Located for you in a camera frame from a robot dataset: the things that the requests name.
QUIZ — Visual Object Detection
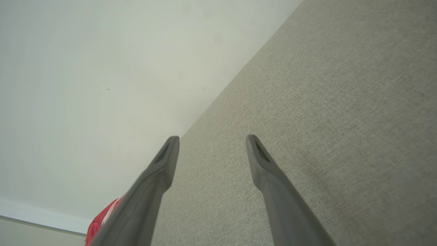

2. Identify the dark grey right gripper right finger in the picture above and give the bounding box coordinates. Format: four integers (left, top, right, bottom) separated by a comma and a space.
246, 134, 337, 246

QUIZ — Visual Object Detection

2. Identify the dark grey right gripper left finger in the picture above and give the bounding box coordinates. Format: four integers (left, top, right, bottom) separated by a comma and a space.
89, 136, 180, 246

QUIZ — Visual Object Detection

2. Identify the red jersey with number 23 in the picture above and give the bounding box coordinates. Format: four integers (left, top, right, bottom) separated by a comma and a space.
85, 196, 124, 246

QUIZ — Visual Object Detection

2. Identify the grey fabric sofa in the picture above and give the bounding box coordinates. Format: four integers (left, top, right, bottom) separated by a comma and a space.
150, 0, 437, 246

